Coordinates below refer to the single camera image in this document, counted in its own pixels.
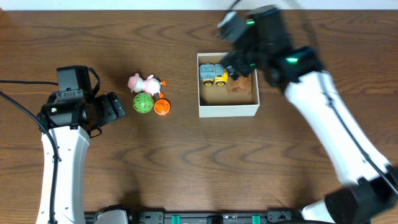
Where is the brown plush bear toy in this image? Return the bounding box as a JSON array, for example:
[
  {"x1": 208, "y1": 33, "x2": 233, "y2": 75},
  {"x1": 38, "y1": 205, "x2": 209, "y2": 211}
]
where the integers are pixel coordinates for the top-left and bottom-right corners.
[{"x1": 228, "y1": 75, "x2": 252, "y2": 95}]

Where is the yellow grey toy truck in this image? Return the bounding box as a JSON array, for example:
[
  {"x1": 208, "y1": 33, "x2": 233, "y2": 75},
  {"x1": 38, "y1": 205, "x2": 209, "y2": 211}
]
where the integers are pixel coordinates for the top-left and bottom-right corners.
[{"x1": 199, "y1": 63, "x2": 228, "y2": 86}]

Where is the green number ball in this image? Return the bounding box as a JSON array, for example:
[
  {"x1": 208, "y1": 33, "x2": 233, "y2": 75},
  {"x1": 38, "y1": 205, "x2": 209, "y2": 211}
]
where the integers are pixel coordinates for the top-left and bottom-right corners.
[{"x1": 133, "y1": 93, "x2": 154, "y2": 114}]

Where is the white cardboard box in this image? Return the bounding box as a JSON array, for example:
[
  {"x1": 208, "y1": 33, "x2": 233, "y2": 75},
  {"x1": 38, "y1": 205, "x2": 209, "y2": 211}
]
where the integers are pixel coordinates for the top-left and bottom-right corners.
[{"x1": 197, "y1": 53, "x2": 260, "y2": 118}]

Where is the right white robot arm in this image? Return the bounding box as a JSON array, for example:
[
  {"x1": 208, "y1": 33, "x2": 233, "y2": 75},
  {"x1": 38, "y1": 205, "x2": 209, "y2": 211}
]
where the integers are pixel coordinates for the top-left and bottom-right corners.
[{"x1": 220, "y1": 47, "x2": 397, "y2": 223}]

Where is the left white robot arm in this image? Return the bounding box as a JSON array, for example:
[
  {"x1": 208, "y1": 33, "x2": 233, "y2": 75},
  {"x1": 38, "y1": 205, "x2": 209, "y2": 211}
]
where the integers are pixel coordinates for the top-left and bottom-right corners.
[{"x1": 36, "y1": 90, "x2": 127, "y2": 223}]

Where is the orange mesh ball toy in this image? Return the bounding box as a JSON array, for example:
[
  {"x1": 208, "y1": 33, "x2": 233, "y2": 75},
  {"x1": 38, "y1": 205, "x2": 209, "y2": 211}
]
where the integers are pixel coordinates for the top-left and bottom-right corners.
[{"x1": 154, "y1": 99, "x2": 170, "y2": 116}]

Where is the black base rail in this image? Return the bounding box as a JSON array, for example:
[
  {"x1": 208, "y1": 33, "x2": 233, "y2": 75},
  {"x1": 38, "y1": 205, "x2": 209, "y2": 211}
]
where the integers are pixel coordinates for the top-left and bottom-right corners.
[{"x1": 85, "y1": 209, "x2": 303, "y2": 224}]

